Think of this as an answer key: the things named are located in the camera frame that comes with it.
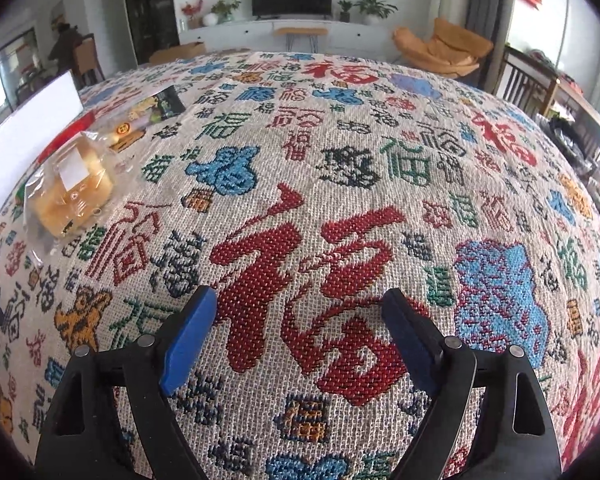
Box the red snack packet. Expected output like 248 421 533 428
35 110 95 165

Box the black clear Astart snack packet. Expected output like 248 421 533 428
97 84 188 129

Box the bread in clear bag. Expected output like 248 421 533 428
23 131 135 242

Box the white cardboard box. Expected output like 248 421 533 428
0 72 83 211

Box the patterned fu character blanket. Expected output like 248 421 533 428
0 52 600 479

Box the yellow cake slice packet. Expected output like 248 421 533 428
102 122 146 154

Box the brown dining chair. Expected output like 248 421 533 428
72 34 105 87

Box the person in dark clothes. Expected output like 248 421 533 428
48 23 82 74

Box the brown cardboard box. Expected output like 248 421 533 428
148 42 207 66

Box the dark wooden chair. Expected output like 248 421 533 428
493 46 560 118

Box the orange lounge chair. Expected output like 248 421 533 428
392 18 493 79

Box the green plant with white vase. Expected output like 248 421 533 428
202 0 242 27

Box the red flower vase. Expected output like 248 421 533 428
181 0 204 29

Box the small wooden stool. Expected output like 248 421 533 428
273 27 329 53

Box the white tv cabinet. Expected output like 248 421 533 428
178 18 398 61

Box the dark display cabinet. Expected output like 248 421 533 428
124 0 180 65

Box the small potted plant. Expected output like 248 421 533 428
338 0 353 23

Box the green potted plant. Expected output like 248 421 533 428
354 0 398 25

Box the grey curtain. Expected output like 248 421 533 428
465 0 514 66

